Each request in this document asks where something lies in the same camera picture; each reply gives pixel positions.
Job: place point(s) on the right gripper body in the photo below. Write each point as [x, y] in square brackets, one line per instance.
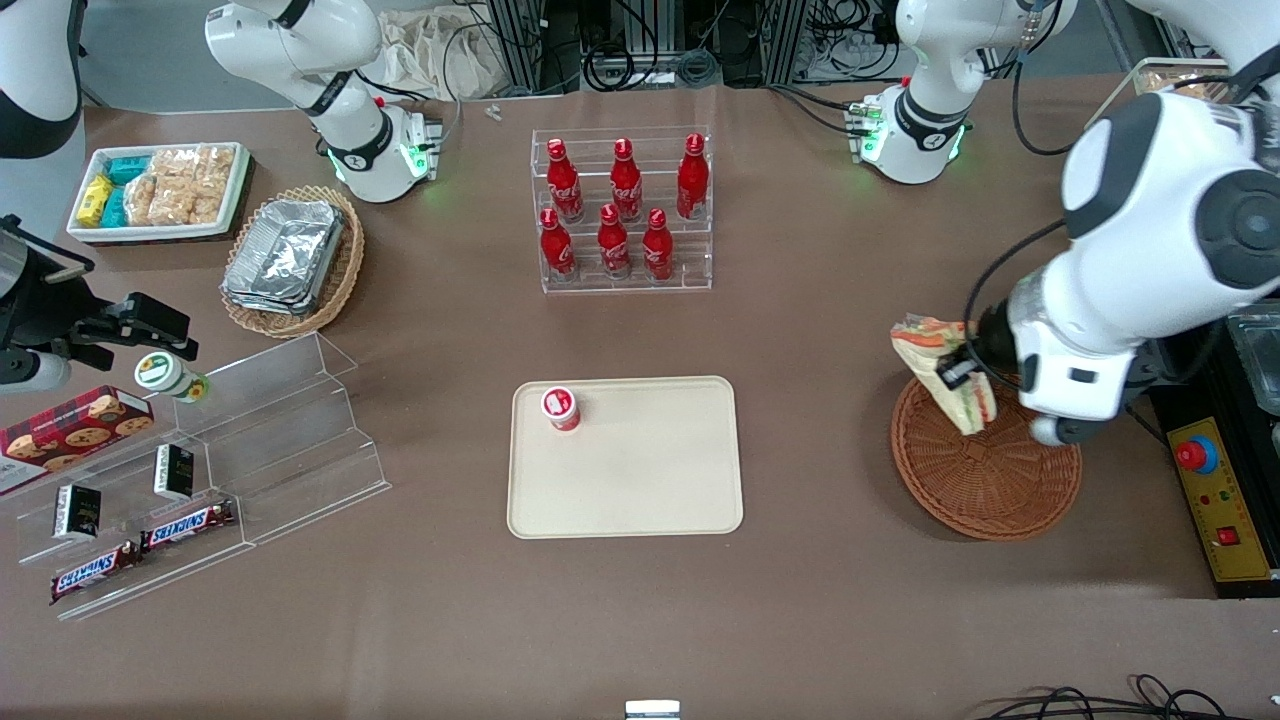
[40, 303]

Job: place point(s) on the triangular sandwich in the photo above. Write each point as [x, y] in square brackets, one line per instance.
[922, 345]

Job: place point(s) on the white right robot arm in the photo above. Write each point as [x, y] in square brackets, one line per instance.
[340, 110]

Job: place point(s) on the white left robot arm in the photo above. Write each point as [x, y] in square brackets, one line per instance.
[1150, 200]

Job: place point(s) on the white rectangular snack tray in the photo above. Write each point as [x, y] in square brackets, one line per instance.
[150, 232]

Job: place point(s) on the round brown wicker basket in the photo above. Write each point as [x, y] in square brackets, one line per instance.
[990, 480]

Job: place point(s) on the aluminium foil tray stack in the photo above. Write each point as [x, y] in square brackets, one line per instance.
[285, 255]

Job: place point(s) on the oval light wicker basket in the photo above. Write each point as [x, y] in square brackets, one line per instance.
[345, 270]

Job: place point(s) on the beige rectangular tray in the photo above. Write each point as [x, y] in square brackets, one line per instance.
[640, 470]

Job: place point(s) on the green lidded white cup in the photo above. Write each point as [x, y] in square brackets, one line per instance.
[160, 372]

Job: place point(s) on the bagged rice cracker pack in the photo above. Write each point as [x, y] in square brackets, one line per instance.
[175, 203]
[172, 164]
[215, 165]
[142, 200]

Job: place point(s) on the yellow snack pack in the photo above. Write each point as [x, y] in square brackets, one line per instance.
[95, 200]

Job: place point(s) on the teal snack pack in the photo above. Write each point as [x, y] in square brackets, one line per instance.
[115, 208]
[128, 169]

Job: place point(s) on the small black box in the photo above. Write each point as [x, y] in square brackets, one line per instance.
[174, 472]
[76, 512]

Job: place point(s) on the clear acrylic stepped shelf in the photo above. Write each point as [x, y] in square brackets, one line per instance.
[120, 470]
[300, 440]

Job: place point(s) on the red plaid cookie box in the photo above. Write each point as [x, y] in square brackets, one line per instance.
[70, 430]

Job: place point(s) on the snickers chocolate bar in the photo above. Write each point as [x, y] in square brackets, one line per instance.
[188, 526]
[95, 572]

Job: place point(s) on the clear plastic container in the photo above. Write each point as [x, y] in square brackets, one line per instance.
[1258, 355]

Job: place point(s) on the yellow emergency stop box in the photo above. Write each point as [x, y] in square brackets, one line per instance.
[1230, 500]

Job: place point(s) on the bagged fried snack pack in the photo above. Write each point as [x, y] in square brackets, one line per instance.
[1175, 80]

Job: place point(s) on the red cola bottle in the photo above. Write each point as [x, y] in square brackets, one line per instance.
[692, 185]
[613, 247]
[657, 250]
[626, 185]
[557, 250]
[564, 185]

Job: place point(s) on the clear acrylic bottle rack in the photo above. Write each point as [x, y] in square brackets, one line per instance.
[620, 285]

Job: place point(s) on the white cloth bag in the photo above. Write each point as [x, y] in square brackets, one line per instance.
[440, 55]

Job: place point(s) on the red lidded small cup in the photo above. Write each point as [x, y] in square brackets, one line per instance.
[560, 407]

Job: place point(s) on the white rectangular marker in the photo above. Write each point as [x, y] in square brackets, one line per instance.
[652, 710]

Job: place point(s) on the aluminium frame rack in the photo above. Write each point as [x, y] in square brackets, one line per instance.
[530, 45]

